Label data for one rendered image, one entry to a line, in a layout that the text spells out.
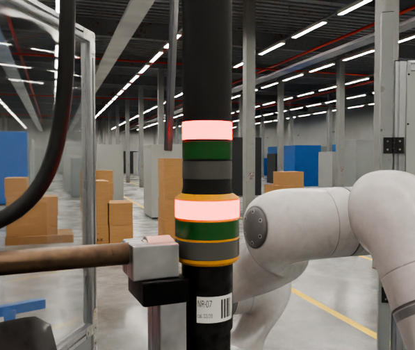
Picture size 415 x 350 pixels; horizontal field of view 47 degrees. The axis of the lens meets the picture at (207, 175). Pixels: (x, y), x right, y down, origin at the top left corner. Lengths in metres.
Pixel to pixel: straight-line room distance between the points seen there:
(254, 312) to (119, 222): 6.94
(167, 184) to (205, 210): 8.12
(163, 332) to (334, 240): 0.38
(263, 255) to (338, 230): 0.10
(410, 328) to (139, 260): 0.30
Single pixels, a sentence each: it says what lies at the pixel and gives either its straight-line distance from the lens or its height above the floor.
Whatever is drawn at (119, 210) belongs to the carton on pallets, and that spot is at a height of 0.74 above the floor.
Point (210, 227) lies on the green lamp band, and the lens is 0.30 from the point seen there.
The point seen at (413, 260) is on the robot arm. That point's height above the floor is 1.50.
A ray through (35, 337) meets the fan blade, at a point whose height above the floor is 1.45.
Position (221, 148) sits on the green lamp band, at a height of 1.61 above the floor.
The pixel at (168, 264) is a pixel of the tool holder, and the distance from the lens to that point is 0.30.
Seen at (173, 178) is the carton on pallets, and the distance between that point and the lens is 8.45.
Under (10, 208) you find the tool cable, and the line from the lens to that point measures 0.30.
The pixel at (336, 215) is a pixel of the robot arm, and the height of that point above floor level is 1.52.
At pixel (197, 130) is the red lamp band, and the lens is 0.31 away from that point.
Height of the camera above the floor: 1.60
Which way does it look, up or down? 2 degrees down
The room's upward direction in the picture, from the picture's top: straight up
